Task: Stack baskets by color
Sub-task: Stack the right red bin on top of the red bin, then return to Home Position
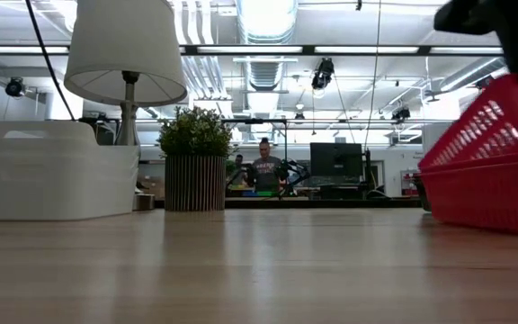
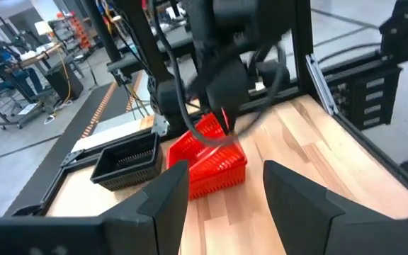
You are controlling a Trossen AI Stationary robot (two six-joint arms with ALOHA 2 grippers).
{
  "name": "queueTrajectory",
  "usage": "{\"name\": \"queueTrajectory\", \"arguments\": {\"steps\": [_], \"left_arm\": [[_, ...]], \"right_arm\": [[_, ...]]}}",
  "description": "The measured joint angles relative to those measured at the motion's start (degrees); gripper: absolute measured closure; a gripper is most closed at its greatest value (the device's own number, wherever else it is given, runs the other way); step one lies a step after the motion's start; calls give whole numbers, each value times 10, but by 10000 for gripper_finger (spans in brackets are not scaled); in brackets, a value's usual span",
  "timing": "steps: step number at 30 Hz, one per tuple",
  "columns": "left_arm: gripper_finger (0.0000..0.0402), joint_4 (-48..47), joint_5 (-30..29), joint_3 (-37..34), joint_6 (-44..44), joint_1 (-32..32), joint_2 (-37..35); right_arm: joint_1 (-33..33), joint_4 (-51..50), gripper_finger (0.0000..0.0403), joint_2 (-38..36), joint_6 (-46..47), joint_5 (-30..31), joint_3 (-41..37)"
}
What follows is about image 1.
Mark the black aluminium table frame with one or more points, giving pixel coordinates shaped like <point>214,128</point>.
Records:
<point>331,203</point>

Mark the black plastic slotted basket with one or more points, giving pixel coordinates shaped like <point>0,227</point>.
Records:
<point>424,195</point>

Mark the black ceiling camera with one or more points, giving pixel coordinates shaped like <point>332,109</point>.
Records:
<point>14,87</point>
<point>400,113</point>
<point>485,82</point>

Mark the black ceiling spotlight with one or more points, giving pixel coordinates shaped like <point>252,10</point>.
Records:
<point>323,72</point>

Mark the red and white box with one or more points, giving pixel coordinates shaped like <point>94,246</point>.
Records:
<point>409,182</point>

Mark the background robot arms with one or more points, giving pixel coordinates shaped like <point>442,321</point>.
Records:
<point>297,170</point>

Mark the brown cardboard box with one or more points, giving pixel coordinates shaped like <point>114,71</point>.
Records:
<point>151,186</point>

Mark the silver ventilation duct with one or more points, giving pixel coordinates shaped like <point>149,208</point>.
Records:
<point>265,18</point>

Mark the long ceiling light bar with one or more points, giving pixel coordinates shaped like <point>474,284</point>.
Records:
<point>259,49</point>

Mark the black monitor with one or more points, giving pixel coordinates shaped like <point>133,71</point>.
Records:
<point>336,164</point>

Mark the white cylindrical appliance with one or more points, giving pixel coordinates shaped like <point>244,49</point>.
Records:
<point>432,135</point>

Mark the white shade table lamp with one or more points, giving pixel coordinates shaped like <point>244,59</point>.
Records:
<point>124,54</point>

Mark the person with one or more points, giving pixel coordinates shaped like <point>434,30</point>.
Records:
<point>239,168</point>
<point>265,171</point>

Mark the green plant in ribbed pot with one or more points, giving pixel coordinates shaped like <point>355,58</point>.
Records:
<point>194,180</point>

